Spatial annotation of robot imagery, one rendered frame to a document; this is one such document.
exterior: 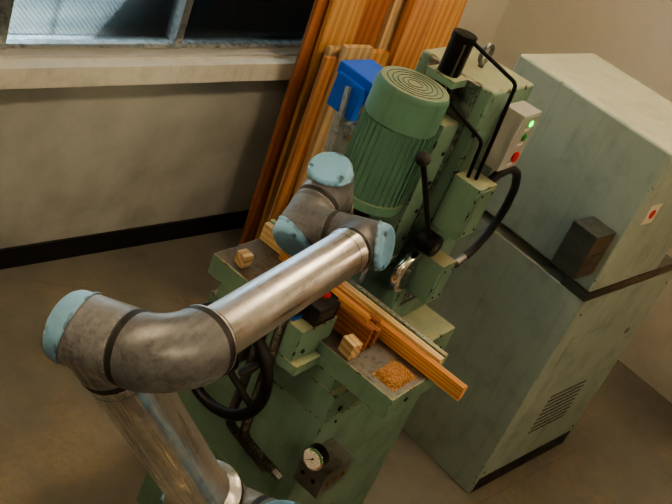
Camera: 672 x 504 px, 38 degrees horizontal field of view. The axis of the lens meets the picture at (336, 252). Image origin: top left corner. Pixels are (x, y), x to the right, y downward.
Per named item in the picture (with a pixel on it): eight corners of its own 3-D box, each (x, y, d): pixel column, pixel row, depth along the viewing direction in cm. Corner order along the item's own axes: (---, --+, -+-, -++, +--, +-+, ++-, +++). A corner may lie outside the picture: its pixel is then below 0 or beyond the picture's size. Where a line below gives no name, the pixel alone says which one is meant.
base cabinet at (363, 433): (133, 499, 290) (198, 316, 255) (260, 427, 335) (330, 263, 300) (237, 606, 273) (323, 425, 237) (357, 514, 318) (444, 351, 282)
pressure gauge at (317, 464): (296, 465, 237) (306, 441, 233) (305, 459, 240) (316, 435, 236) (314, 482, 235) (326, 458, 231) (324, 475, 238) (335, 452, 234)
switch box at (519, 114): (477, 159, 245) (505, 104, 237) (496, 153, 253) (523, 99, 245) (497, 172, 243) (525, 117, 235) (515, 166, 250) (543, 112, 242)
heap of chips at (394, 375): (371, 373, 229) (374, 367, 228) (394, 360, 236) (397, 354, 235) (393, 392, 226) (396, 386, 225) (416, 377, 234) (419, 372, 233)
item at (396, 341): (278, 258, 255) (282, 246, 253) (282, 257, 257) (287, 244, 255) (457, 401, 232) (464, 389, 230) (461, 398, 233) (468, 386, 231)
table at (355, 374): (179, 280, 243) (185, 261, 239) (259, 252, 266) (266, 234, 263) (360, 435, 219) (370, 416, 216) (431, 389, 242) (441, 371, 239)
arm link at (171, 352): (177, 354, 129) (404, 212, 184) (104, 327, 134) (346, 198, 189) (177, 429, 133) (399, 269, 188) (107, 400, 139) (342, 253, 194)
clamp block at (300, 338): (247, 326, 232) (258, 296, 227) (283, 310, 242) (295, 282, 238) (291, 364, 226) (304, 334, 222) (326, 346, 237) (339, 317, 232)
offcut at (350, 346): (337, 349, 232) (343, 335, 230) (346, 346, 234) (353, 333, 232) (347, 360, 230) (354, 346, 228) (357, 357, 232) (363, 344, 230)
